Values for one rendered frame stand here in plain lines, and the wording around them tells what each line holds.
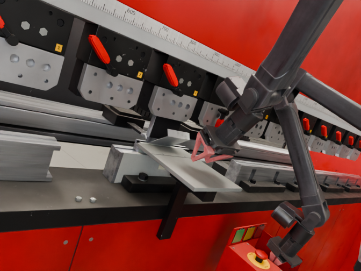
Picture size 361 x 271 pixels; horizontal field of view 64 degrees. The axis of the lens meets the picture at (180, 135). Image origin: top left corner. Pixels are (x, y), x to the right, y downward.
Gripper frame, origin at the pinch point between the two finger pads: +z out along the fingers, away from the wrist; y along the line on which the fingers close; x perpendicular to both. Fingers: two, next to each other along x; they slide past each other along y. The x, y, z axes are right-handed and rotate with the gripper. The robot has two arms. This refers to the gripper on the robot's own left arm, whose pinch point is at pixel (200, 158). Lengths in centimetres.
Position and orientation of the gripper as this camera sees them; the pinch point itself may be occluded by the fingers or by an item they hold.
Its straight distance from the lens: 76.4
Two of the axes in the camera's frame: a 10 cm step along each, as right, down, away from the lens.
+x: 3.5, 7.7, -5.3
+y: -7.3, -1.4, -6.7
